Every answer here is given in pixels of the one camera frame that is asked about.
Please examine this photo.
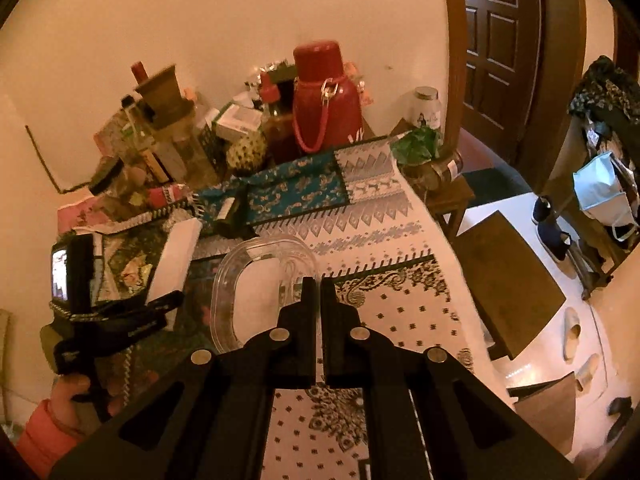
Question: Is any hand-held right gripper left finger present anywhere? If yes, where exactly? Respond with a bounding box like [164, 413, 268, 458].
[47, 277, 318, 480]

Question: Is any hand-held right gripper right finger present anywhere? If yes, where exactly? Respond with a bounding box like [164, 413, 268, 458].
[320, 277, 576, 480]

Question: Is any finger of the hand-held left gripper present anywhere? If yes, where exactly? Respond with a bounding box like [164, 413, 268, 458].
[62, 314, 169, 363]
[97, 290, 183, 323]

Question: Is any white rectangular box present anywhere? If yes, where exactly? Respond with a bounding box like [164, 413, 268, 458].
[145, 217, 203, 306]

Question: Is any clear plastic container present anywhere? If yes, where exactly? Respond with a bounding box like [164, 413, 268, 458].
[210, 234, 321, 356]

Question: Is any person's left hand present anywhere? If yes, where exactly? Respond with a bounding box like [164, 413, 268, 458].
[50, 374, 126, 428]

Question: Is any pink cloth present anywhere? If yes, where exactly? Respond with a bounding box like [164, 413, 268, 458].
[56, 200, 108, 233]

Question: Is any table with patchwork cloth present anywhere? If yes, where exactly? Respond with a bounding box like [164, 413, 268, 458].
[57, 135, 501, 480]

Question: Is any red and white tube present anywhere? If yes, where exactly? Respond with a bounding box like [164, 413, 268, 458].
[145, 184, 193, 208]

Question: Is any jar with dark lid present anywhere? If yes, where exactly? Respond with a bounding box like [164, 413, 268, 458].
[89, 155, 126, 196]

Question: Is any dark small bottle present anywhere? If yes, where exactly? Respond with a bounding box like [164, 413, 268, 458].
[210, 190, 256, 236]

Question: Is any small wooden stool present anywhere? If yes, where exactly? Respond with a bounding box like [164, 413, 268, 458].
[425, 175, 476, 241]

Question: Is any scaly round fruit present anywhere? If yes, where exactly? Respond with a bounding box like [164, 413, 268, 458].
[226, 130, 268, 176]

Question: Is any lying glass jar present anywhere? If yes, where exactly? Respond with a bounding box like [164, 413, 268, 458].
[410, 150, 466, 188]

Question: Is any sauce bottle with red cap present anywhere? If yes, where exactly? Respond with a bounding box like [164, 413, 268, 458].
[260, 72, 298, 166]

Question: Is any green leafy vegetable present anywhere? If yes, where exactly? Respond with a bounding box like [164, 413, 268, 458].
[390, 127, 443, 166]

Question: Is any small white box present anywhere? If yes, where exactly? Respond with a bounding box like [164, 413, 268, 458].
[215, 105, 263, 141]

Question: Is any brown ceramic vase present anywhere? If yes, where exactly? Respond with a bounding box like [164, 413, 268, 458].
[134, 64, 193, 128]

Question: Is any dark door mat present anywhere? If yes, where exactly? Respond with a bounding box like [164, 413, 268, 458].
[460, 167, 533, 206]

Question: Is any red thermos flask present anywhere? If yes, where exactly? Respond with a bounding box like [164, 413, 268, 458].
[291, 40, 365, 156]

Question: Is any glass jar with metal lid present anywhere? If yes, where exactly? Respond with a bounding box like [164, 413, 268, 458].
[412, 86, 442, 131]

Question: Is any dark slipper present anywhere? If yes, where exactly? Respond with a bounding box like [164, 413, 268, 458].
[531, 195, 556, 226]
[537, 230, 576, 263]

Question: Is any white slipper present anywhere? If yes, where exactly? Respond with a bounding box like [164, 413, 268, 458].
[562, 307, 583, 361]
[575, 353, 601, 393]

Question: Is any silver foil wrapper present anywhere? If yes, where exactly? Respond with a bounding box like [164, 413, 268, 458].
[247, 59, 296, 83]

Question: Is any wooden clothes rack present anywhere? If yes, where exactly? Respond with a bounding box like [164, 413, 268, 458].
[550, 110, 640, 301]

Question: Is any black shoe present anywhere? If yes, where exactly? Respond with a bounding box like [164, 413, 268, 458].
[607, 396, 636, 431]

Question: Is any blue face mask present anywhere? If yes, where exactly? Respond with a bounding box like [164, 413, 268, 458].
[572, 152, 640, 241]

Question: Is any dark wooden panel door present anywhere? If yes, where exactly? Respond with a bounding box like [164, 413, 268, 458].
[457, 0, 543, 161]

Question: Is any dark floral cloth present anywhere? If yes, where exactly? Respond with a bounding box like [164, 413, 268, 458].
[567, 55, 640, 126]

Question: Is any wooden door frame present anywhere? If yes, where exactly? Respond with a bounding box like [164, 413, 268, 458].
[440, 0, 586, 183]

